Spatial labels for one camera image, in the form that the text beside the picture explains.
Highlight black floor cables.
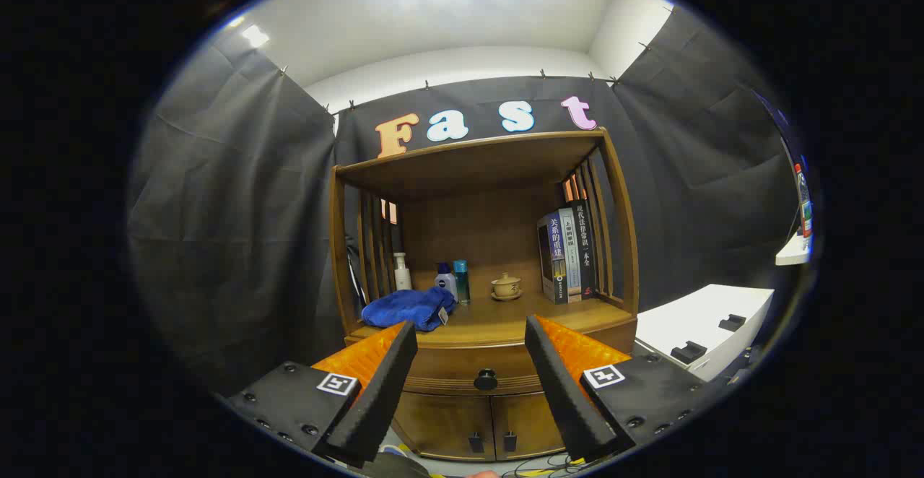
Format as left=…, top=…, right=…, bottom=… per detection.
left=502, top=453, right=585, bottom=477

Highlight blue towel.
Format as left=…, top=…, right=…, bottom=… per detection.
left=361, top=288, right=457, bottom=332

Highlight white box black handles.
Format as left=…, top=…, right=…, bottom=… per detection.
left=635, top=284, right=775, bottom=383

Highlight wooden countertop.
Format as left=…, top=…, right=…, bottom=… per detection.
left=345, top=292, right=636, bottom=349

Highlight black book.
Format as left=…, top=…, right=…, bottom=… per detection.
left=569, top=201, right=597, bottom=300

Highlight white bottle blue cap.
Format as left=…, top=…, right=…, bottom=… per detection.
left=435, top=263, right=459, bottom=302

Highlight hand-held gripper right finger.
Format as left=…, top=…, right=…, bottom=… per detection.
left=524, top=315, right=730, bottom=464

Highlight clear bottle red label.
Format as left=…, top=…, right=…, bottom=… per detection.
left=794, top=164, right=814, bottom=239

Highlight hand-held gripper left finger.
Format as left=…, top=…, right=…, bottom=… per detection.
left=220, top=321, right=419, bottom=468

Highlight beige lidded tea cup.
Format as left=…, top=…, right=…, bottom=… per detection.
left=490, top=272, right=523, bottom=301

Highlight grey book blue spine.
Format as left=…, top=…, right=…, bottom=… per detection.
left=536, top=211, right=569, bottom=305

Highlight white shelf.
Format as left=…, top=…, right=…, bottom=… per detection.
left=776, top=233, right=813, bottom=266

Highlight wooden cabinet door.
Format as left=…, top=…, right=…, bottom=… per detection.
left=393, top=391, right=495, bottom=461
left=491, top=393, right=571, bottom=459

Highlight wooden cabinet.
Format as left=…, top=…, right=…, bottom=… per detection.
left=328, top=128, right=641, bottom=463

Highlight wooden drawer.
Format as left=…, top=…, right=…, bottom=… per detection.
left=345, top=319, right=639, bottom=396

